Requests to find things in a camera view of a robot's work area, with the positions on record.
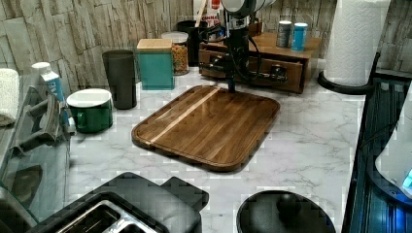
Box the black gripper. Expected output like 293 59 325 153
224 15 249 93

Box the wooden drawer box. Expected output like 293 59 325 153
198 33 322 93

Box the black drawer handle bar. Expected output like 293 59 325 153
199 53 288 83

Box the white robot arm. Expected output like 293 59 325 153
222 0 276 93

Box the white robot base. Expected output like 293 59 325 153
370 85 412 207

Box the wooden cutting board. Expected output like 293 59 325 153
131 85 280 171

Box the wooden organizer tray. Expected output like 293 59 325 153
249 19 262 37

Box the glass jar with pasta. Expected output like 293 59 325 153
161 31 189 76

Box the red and white box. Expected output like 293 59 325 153
202 0 222 27

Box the black utensil holder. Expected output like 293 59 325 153
177 20 208 67

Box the grey spice shaker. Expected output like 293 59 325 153
276 20 292 48

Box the teal canister with wooden lid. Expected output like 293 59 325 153
137 39 175 90

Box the blue spice shaker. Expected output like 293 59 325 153
291 22 308 51

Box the dark grey tumbler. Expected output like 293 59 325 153
102 50 137 110

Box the black paper towel holder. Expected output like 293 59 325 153
317 52 381 95

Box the black round pot lid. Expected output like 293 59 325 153
236 190 336 233

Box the white paper towel roll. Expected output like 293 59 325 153
325 0 391 87

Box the green mug with white lid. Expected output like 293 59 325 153
66 88 113 133

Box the black toaster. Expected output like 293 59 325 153
27 172 209 233

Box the white and blue bottle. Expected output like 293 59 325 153
31 62 77 135

